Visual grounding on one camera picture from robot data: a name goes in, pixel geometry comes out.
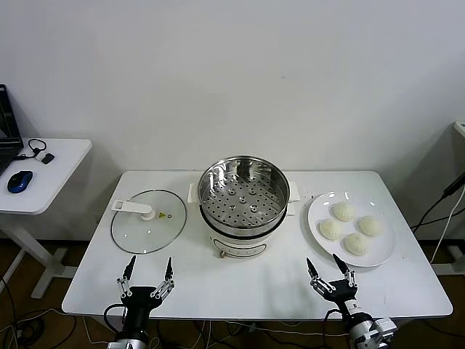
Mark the blue black computer mouse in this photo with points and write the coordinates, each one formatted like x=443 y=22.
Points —
x=20 y=181

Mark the black laptop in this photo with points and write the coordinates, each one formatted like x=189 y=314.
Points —
x=7 y=145

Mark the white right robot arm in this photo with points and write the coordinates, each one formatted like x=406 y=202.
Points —
x=367 y=331

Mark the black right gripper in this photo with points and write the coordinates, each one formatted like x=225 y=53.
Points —
x=341 y=289

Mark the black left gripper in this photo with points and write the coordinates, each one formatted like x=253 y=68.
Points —
x=140 y=295

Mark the stainless steel steamer basket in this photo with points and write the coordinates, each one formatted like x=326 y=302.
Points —
x=283 y=185

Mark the white steamed baozi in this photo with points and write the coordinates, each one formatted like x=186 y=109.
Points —
x=370 y=225
x=356 y=243
x=343 y=211
x=330 y=229

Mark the white side table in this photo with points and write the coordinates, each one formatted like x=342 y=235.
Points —
x=61 y=163

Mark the white round plate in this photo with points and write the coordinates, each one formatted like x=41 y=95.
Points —
x=378 y=251

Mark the small black adapter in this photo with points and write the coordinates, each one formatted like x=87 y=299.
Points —
x=47 y=158

